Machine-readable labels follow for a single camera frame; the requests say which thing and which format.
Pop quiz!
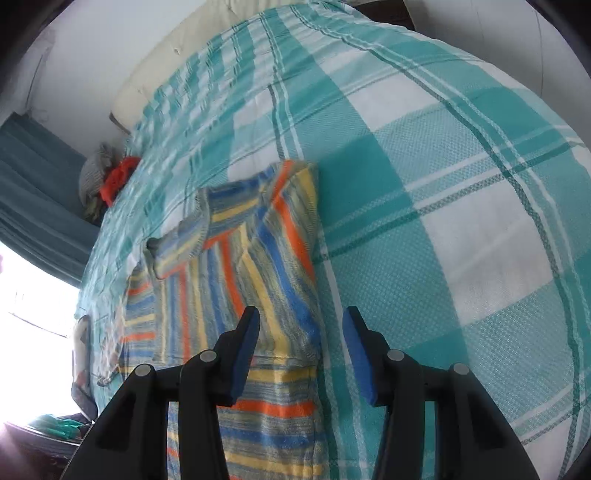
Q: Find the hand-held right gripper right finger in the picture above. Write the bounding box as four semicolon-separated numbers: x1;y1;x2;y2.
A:
342;307;536;480

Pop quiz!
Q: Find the dark wooden nightstand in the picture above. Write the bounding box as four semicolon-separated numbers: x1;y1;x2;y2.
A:
358;0;409;19

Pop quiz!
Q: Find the grey knit cloth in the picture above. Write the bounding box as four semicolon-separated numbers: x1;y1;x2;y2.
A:
78;143;123;208

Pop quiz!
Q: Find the teal plaid bed blanket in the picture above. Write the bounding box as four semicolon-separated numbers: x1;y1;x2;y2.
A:
74;0;591;480

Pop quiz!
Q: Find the teal crumpled cloth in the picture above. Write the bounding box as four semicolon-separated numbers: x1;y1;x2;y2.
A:
30;413;86;439

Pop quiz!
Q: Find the striped knit sweater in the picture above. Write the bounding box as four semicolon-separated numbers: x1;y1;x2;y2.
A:
121;159;326;480

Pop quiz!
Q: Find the teal curtain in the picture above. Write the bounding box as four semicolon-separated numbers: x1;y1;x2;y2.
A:
0;113;105;284

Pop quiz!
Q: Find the patterned cushion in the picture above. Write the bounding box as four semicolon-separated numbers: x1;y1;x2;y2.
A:
70;314;98;416

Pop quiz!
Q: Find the red fluffy cloth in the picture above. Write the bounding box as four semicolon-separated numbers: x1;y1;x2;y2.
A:
100;156;141;208

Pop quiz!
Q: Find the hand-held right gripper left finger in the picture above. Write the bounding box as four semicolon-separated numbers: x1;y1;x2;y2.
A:
62;305;260;480

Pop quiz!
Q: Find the cream padded headboard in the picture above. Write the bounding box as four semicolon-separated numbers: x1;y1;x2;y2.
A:
109;0;296;134

